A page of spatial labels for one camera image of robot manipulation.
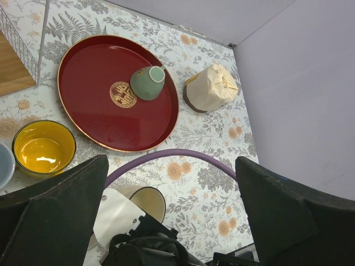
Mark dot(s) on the small celadon teacup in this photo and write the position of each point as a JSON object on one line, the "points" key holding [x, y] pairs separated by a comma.
{"points": [[148, 82]]}

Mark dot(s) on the yellow mug black handle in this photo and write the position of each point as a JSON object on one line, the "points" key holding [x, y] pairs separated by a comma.
{"points": [[43, 148]]}

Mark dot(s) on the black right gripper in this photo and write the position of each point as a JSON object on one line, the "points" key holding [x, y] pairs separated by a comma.
{"points": [[150, 244]]}

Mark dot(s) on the beige textured mug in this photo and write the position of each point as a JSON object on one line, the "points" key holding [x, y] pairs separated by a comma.
{"points": [[149, 199]]}

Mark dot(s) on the paper wrapped round package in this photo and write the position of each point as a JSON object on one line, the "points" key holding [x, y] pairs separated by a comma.
{"points": [[210, 89]]}

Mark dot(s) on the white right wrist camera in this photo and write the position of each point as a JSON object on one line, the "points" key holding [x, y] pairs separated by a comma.
{"points": [[116, 215]]}

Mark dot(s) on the grey blue mug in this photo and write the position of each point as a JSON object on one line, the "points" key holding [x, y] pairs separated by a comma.
{"points": [[7, 165]]}

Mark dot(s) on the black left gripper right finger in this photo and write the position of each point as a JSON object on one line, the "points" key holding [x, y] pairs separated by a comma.
{"points": [[293, 224]]}

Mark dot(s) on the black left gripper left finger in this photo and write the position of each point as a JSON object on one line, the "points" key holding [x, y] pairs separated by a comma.
{"points": [[51, 222]]}

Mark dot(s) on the white wire wooden shelf rack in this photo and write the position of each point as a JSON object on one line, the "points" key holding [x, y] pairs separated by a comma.
{"points": [[20, 66]]}

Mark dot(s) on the red round tray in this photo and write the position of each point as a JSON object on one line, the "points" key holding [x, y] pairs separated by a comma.
{"points": [[94, 88]]}

